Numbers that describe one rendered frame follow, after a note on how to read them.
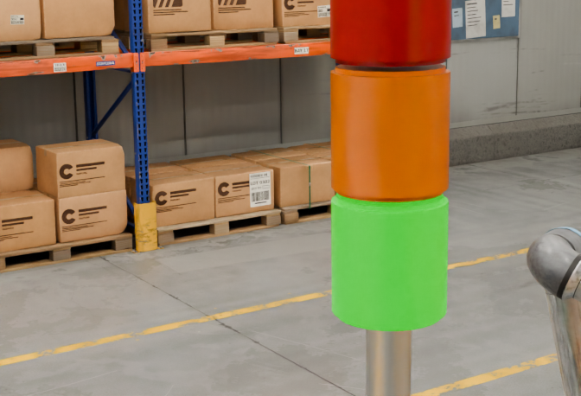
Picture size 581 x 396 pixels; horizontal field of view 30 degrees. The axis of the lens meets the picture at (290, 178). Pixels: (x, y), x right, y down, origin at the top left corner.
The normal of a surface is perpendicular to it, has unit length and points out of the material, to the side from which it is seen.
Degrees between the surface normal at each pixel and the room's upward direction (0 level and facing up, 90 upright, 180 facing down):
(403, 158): 90
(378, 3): 90
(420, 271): 90
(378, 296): 90
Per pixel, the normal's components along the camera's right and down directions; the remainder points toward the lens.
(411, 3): 0.18, 0.19
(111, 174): 0.59, 0.17
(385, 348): -0.20, 0.20
